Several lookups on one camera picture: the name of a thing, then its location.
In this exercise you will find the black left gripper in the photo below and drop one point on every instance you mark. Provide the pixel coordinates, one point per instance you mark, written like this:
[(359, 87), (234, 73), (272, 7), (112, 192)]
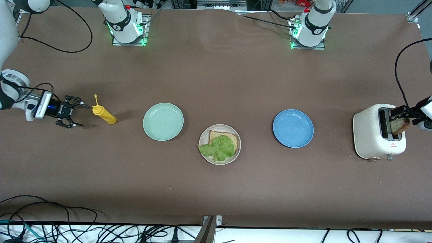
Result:
[(400, 112)]

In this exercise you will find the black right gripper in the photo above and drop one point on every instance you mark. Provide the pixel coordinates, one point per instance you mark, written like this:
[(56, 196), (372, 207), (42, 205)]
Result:
[(61, 110)]

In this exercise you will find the brown bread slice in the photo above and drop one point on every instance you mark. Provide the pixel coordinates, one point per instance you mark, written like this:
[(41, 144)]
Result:
[(219, 133), (400, 126)]

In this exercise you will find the yellow mustard squeeze bottle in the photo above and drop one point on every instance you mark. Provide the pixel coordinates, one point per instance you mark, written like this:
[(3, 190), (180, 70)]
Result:
[(106, 115)]

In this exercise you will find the green lettuce leaf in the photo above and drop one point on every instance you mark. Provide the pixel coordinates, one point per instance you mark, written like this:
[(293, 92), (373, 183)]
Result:
[(221, 148)]

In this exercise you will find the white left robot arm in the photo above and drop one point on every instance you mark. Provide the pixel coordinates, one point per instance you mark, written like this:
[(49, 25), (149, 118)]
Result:
[(315, 23)]

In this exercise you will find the light green plate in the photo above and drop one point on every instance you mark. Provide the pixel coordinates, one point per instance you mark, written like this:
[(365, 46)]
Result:
[(163, 121)]

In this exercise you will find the blue plate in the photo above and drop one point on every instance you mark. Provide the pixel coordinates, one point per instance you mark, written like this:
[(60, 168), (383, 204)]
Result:
[(293, 128)]

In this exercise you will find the beige plate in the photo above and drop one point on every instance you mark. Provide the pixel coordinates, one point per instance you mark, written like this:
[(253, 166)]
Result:
[(204, 138)]

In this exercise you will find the white toaster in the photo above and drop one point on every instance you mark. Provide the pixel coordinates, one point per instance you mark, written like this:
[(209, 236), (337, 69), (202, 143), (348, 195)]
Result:
[(368, 135)]

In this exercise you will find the red snack packaging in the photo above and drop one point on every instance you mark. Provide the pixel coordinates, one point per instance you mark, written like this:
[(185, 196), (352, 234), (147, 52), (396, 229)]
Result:
[(297, 2)]

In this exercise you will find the black power plug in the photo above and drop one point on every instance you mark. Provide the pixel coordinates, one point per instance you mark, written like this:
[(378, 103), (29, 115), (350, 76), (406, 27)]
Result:
[(174, 236)]

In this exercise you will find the brown table cover sheet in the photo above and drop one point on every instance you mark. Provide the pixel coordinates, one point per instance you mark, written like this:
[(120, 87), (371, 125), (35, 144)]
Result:
[(236, 189)]

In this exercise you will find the grey metal box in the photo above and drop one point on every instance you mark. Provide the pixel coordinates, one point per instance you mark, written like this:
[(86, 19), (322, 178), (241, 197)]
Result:
[(221, 4)]

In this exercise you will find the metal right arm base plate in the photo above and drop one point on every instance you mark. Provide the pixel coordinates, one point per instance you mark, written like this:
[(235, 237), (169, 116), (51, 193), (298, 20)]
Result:
[(130, 43)]

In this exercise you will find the aluminium frame profile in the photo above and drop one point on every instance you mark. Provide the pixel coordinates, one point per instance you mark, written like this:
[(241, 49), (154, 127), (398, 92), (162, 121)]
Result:
[(416, 13)]

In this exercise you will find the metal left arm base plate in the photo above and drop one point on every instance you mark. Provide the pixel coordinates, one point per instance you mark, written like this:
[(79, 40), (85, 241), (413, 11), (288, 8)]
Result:
[(308, 47)]

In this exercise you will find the grey metal bracket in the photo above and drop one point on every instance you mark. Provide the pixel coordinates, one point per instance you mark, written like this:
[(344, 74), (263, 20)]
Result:
[(207, 233)]

